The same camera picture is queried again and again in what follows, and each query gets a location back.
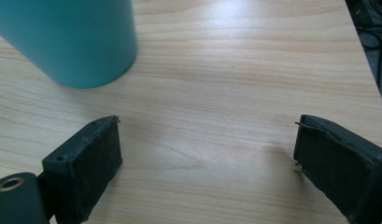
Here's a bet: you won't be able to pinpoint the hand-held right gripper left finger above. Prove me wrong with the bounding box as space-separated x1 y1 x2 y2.
41 115 123 224

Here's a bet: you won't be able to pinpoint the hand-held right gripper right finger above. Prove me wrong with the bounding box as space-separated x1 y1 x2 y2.
292 114 382 224

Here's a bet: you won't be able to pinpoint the teal cup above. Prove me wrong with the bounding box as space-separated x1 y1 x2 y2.
0 0 139 90

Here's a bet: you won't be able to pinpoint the black cables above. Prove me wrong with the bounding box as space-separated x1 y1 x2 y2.
346 0 382 91

